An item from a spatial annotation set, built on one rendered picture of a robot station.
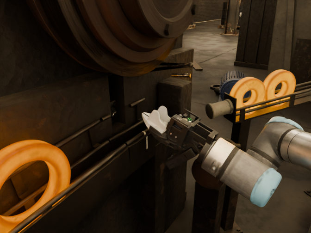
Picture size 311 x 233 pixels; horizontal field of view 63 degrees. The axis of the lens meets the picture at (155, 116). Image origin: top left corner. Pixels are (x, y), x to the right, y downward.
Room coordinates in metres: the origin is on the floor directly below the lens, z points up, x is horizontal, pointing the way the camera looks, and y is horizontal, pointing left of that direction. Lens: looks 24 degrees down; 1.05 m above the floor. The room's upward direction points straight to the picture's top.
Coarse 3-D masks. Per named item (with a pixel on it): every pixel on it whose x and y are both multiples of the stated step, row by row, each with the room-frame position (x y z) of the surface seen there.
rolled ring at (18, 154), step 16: (16, 144) 0.39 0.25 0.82; (32, 144) 0.40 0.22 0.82; (48, 144) 0.42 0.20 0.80; (0, 160) 0.35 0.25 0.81; (16, 160) 0.37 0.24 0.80; (32, 160) 0.39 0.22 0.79; (48, 160) 0.41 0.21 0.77; (64, 160) 0.44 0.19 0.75; (0, 176) 0.34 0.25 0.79; (64, 176) 0.44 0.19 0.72; (48, 192) 0.42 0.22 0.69; (32, 208) 0.39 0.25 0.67; (0, 224) 0.32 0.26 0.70; (16, 224) 0.34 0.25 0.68
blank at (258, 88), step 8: (240, 80) 0.95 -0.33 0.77; (248, 80) 0.94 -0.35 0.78; (256, 80) 0.95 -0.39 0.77; (232, 88) 0.95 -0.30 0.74; (240, 88) 0.92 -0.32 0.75; (248, 88) 0.94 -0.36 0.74; (256, 88) 0.95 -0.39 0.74; (264, 88) 0.97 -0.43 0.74; (240, 96) 0.93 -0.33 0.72; (256, 96) 0.96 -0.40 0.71; (264, 96) 0.97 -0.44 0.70; (240, 104) 0.93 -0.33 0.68; (248, 104) 0.95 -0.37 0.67
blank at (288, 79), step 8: (272, 72) 1.01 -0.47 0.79; (280, 72) 0.99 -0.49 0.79; (288, 72) 1.00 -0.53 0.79; (264, 80) 1.00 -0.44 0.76; (272, 80) 0.98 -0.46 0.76; (280, 80) 0.99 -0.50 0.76; (288, 80) 1.01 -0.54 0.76; (272, 88) 0.98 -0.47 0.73; (288, 88) 1.01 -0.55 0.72; (272, 96) 0.98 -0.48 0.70; (280, 104) 1.00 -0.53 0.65
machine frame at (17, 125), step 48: (0, 0) 0.53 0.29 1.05; (0, 48) 0.51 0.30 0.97; (48, 48) 0.59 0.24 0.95; (192, 48) 1.08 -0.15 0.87; (0, 96) 0.49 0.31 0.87; (48, 96) 0.52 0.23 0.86; (96, 96) 0.63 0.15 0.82; (144, 96) 0.80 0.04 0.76; (0, 144) 0.42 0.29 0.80; (0, 192) 0.40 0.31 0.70
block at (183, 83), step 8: (168, 80) 0.86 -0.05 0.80; (176, 80) 0.86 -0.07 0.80; (184, 80) 0.86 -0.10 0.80; (160, 88) 0.84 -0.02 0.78; (168, 88) 0.82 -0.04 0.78; (176, 88) 0.80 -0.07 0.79; (184, 88) 0.80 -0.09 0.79; (160, 96) 0.84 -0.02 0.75; (168, 96) 0.82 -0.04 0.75; (176, 96) 0.80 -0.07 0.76; (184, 96) 0.80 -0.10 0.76; (160, 104) 0.84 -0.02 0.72; (168, 104) 0.82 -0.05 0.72; (176, 104) 0.80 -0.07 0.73; (184, 104) 0.81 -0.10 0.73; (168, 112) 0.82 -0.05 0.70; (176, 112) 0.80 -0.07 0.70
